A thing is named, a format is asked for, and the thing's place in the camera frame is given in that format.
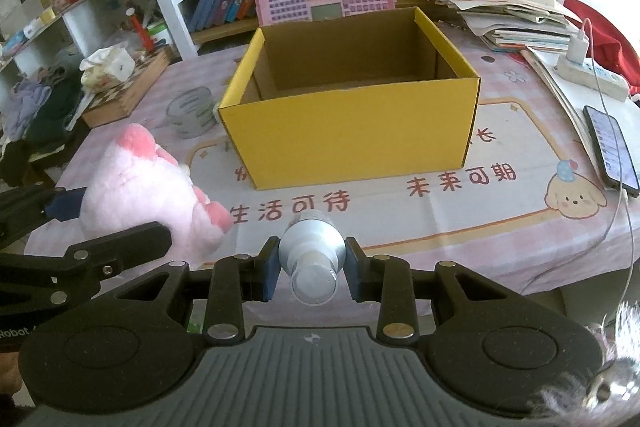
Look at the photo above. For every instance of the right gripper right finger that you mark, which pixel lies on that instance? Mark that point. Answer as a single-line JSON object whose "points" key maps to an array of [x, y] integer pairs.
{"points": [[387, 281]]}

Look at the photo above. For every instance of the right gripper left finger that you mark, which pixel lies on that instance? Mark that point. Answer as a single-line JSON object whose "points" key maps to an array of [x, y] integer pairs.
{"points": [[236, 280]]}

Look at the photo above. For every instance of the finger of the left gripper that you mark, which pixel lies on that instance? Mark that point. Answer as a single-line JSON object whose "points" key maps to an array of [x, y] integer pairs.
{"points": [[106, 256], [24, 209]]}

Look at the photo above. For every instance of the pink plush toy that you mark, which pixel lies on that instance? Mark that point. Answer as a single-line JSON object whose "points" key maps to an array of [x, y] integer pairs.
{"points": [[137, 182]]}

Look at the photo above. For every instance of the silver spray bottle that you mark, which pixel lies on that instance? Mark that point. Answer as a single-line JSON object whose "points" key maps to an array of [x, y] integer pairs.
{"points": [[312, 252]]}

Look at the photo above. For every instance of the clear tape roll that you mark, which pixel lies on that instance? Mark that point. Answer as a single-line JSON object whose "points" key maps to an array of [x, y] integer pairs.
{"points": [[192, 113]]}

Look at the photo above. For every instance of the pile of clothes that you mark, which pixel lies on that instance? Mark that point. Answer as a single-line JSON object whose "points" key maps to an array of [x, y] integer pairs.
{"points": [[40, 112]]}

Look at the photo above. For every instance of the wooden chess box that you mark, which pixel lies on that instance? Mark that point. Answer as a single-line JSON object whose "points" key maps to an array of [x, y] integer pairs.
{"points": [[119, 102]]}

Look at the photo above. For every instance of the tissue pack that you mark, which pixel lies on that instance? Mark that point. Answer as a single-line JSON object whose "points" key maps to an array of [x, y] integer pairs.
{"points": [[106, 68]]}

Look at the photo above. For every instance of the yellow cardboard box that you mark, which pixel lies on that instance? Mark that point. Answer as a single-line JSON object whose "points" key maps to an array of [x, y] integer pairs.
{"points": [[362, 97]]}

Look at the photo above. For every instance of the red pen toy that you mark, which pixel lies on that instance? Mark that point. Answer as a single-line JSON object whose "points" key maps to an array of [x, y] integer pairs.
{"points": [[145, 38]]}

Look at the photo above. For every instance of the smartphone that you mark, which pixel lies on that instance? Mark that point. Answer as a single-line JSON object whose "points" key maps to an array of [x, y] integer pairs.
{"points": [[613, 157]]}

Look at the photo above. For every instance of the stack of papers and books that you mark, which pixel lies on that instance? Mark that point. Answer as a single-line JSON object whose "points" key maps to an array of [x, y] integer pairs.
{"points": [[512, 25]]}

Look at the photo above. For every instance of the white power strip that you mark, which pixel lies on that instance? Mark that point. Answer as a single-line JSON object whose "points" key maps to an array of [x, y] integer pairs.
{"points": [[594, 77]]}

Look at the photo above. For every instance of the red bag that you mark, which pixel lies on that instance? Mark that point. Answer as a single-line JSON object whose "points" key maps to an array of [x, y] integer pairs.
{"points": [[612, 50]]}

